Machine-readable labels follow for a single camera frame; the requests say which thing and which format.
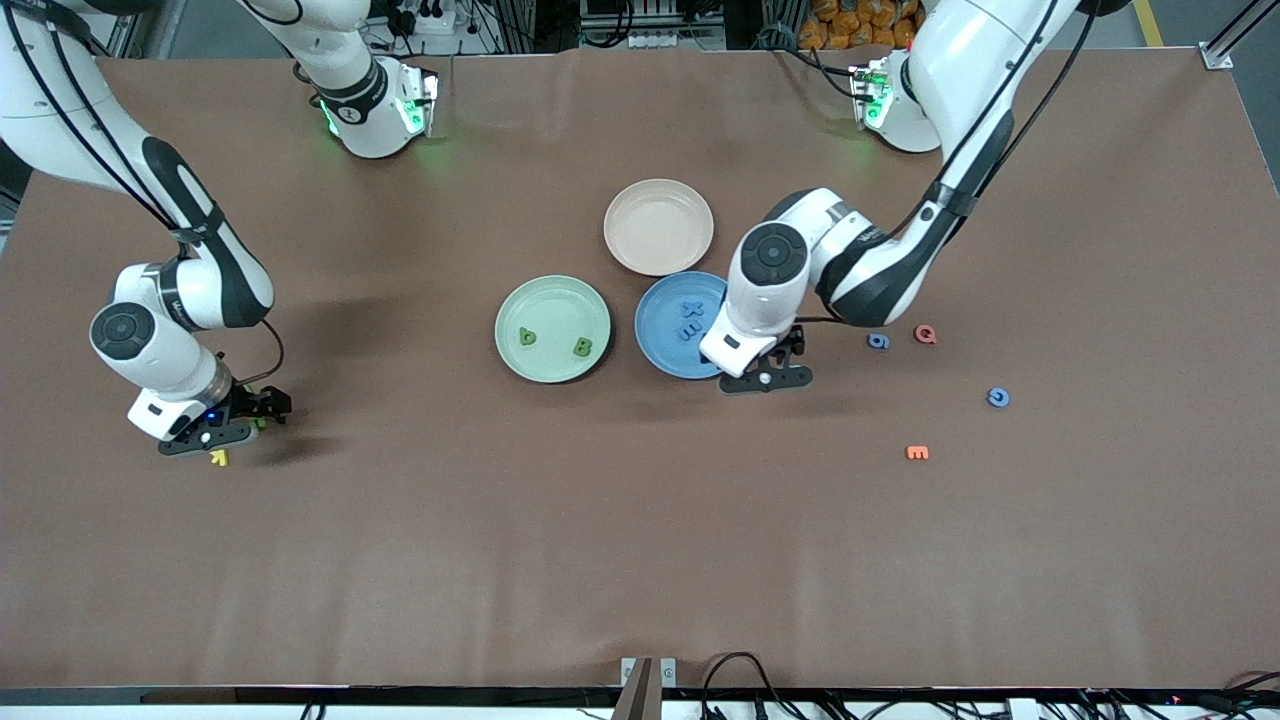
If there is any blue round plate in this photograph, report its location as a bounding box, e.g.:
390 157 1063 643
634 271 736 380

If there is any beige round plate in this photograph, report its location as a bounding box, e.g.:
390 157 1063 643
603 179 716 277

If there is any green round plate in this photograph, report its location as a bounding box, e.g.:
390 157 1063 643
494 275 612 384

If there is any brown table cover sheet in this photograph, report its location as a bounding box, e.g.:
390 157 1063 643
0 48 1280 691

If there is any orange mesh bag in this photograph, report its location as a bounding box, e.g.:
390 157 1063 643
800 0 921 51

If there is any dark equipment rack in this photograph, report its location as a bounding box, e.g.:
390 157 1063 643
578 0 729 51

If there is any white power strip with plugs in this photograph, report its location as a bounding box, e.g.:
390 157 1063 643
405 5 463 37

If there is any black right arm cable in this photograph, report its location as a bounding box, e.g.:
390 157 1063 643
0 0 287 386

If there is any small metal bracket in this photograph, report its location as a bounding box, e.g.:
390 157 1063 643
620 657 677 691

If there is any looped black cable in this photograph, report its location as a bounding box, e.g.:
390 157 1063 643
700 652 791 720

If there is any grey camera pole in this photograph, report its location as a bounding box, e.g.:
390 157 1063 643
611 657 654 720

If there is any plain aluminium frame profile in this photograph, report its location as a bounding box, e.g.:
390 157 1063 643
105 0 151 58

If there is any aluminium frame profile with bracket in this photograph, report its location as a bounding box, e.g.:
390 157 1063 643
1200 0 1280 71

